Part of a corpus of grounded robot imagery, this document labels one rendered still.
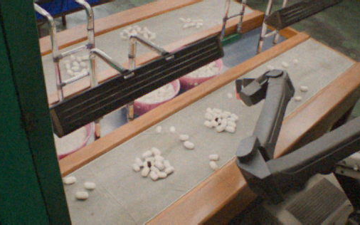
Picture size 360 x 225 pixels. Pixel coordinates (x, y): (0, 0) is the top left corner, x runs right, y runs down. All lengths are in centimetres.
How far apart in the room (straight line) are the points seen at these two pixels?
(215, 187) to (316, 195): 63
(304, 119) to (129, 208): 80
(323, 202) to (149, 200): 82
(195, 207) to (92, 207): 31
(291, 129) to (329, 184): 40
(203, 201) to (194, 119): 41
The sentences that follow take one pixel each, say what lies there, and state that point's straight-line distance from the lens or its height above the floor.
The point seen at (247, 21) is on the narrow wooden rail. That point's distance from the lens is 226.
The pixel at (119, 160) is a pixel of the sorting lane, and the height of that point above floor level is 74.
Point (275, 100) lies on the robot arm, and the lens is 101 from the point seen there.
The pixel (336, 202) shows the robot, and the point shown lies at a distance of 172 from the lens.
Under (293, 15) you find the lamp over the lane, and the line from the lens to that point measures 163.
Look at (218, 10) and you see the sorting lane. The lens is 236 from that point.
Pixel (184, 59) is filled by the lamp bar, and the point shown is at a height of 109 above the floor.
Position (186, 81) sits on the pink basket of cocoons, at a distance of 167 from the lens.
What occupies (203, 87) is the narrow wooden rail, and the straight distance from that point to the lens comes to 159.
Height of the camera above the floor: 169
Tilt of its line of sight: 42 degrees down
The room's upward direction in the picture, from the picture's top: 9 degrees clockwise
